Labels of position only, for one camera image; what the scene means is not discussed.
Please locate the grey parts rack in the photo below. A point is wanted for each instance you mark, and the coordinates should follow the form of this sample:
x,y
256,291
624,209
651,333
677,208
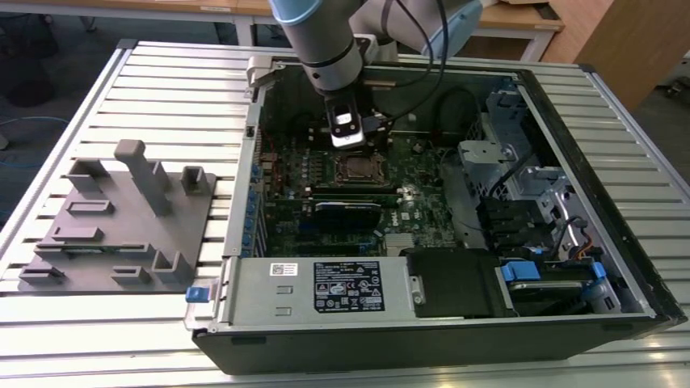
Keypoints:
x,y
135,242

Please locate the black drive bay cover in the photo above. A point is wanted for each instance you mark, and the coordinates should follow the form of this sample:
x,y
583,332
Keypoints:
x,y
453,283

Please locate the black plastic fan housing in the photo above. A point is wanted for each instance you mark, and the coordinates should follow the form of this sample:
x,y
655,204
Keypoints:
x,y
512,222

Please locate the green RAM stick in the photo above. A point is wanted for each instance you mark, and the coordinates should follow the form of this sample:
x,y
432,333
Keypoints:
x,y
91,251
356,198

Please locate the chair base with wheels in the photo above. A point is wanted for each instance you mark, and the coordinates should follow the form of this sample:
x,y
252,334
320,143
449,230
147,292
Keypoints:
x,y
679,85

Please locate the wooden desk white frame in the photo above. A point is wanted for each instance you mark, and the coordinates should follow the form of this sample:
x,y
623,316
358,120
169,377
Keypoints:
x,y
162,3
512,20

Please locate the black office chair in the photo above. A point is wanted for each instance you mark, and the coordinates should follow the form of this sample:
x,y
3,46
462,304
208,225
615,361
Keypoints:
x,y
27,60

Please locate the wooden cabinet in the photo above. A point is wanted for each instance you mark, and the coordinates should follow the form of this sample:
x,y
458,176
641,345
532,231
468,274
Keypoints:
x,y
620,40

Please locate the black graphics card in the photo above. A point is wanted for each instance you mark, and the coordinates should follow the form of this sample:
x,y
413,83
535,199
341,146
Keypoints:
x,y
348,218

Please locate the CPU socket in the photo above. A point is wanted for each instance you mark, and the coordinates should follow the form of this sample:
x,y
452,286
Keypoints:
x,y
361,184

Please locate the grey case release latch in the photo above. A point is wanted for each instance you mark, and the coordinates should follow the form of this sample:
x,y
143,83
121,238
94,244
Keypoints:
x,y
258,70

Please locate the green motherboard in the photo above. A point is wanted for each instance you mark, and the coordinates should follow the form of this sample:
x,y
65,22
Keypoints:
x,y
426,210

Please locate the black hard disk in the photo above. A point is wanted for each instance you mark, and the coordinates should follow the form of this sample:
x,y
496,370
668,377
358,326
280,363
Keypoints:
x,y
545,297

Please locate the silver chipset heatsink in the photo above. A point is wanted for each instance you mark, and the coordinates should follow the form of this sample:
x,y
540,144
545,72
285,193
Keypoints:
x,y
402,240

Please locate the black PC case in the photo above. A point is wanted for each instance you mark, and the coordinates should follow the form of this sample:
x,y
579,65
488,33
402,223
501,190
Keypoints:
x,y
377,351

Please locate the silver-topped CPU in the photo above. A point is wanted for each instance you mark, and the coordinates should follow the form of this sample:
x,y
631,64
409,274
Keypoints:
x,y
356,167

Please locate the blue disk carrier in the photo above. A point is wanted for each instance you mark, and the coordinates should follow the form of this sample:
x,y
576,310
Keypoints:
x,y
520,271

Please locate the silver power supply unit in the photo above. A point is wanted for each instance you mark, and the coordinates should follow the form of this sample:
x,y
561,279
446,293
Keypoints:
x,y
254,299

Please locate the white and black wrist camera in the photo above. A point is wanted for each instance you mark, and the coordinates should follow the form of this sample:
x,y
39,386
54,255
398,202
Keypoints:
x,y
345,129

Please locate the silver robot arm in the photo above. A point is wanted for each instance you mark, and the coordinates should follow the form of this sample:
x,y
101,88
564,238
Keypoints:
x,y
324,40

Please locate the silver metal drive cage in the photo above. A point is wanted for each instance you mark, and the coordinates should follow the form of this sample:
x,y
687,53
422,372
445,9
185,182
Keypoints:
x,y
485,153

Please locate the blue plastic latch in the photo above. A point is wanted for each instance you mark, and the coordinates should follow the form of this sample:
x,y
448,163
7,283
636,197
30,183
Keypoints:
x,y
197,295

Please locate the small blue clip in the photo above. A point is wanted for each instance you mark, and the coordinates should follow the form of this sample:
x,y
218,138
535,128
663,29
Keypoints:
x,y
597,270

